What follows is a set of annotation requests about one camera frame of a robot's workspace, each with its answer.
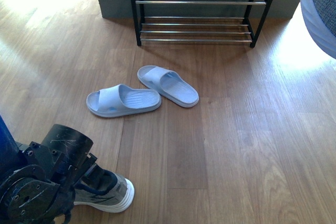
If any light blue slipper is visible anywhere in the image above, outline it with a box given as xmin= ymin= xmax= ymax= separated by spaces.
xmin=137 ymin=65 xmax=199 ymax=108
xmin=86 ymin=84 xmax=162 ymax=118

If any black metal shoe rack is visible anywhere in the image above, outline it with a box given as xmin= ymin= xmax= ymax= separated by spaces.
xmin=130 ymin=0 xmax=273 ymax=47

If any grey knit sneaker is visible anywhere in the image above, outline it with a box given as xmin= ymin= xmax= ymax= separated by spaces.
xmin=300 ymin=0 xmax=335 ymax=58
xmin=74 ymin=166 xmax=135 ymax=213

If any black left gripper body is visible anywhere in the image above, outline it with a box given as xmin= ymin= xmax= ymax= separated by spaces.
xmin=16 ymin=124 xmax=93 ymax=190

